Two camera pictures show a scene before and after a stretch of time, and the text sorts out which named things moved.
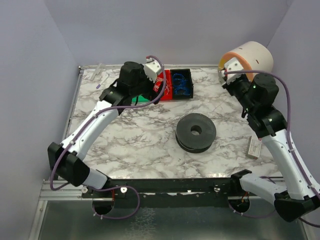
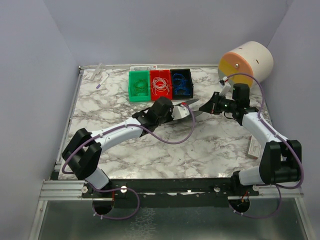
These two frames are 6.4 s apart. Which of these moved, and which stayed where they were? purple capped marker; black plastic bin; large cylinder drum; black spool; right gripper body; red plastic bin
Moved: black spool; right gripper body
Stayed: purple capped marker; black plastic bin; red plastic bin; large cylinder drum
